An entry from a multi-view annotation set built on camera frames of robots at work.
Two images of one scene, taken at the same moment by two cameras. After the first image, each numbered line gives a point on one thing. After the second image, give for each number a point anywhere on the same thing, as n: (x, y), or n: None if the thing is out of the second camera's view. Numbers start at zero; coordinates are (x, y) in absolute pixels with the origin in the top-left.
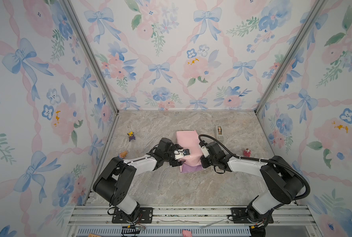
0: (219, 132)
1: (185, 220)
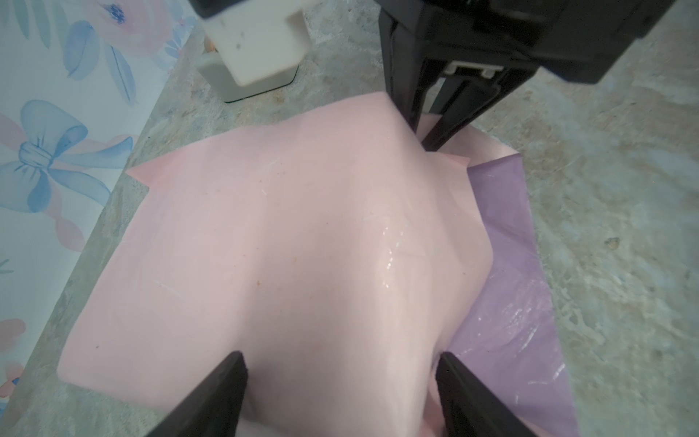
0: (214, 69)
1: None
